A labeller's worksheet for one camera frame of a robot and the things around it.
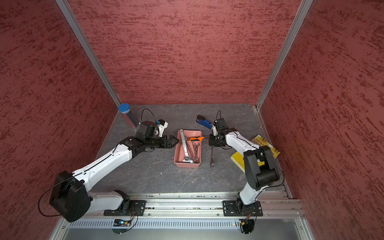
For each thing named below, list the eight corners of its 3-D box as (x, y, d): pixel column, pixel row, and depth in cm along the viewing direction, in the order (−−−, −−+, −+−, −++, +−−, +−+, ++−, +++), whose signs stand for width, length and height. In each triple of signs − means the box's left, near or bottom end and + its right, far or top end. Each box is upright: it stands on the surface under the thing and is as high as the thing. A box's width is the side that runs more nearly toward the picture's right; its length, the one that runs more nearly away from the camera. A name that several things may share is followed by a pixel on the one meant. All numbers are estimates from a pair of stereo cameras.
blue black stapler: (194, 121, 114) (194, 118, 111) (198, 117, 116) (198, 114, 113) (210, 130, 108) (210, 127, 105) (213, 126, 111) (214, 123, 108)
